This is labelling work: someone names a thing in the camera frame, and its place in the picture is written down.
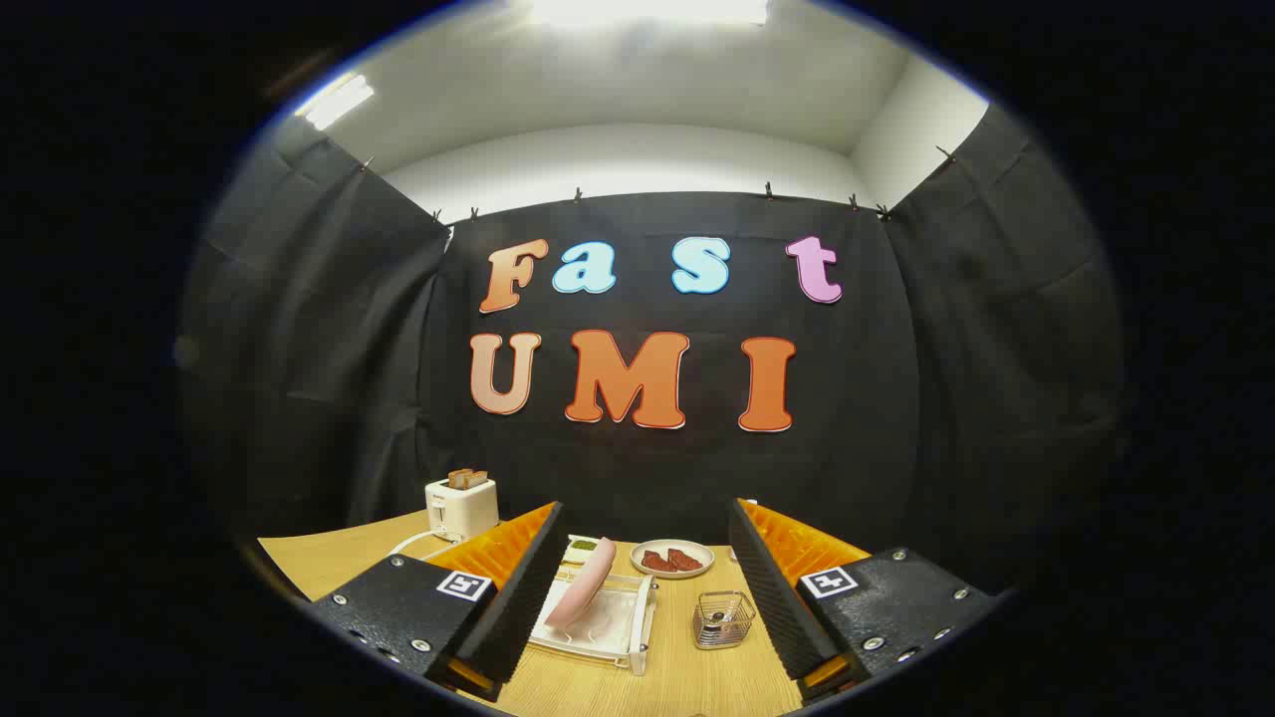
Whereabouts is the pink plate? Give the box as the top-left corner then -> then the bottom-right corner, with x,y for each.
545,538 -> 619,630

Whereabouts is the metal wire basket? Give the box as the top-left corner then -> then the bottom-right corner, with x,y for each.
692,591 -> 756,650

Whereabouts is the white toaster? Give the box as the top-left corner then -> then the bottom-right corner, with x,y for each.
425,478 -> 499,542

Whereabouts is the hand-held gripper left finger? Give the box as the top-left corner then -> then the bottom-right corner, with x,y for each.
309,501 -> 571,703

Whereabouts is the black backdrop cloth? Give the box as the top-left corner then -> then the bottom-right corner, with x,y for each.
179,105 -> 1127,598

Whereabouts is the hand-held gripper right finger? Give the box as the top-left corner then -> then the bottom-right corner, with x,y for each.
727,498 -> 1002,706

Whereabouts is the white dish rack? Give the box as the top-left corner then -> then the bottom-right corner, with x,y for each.
528,558 -> 658,678

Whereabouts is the ceiling light panel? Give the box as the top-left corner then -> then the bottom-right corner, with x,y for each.
297,75 -> 377,131
528,0 -> 770,27

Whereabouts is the white plate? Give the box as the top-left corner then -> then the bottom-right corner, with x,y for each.
631,539 -> 716,580

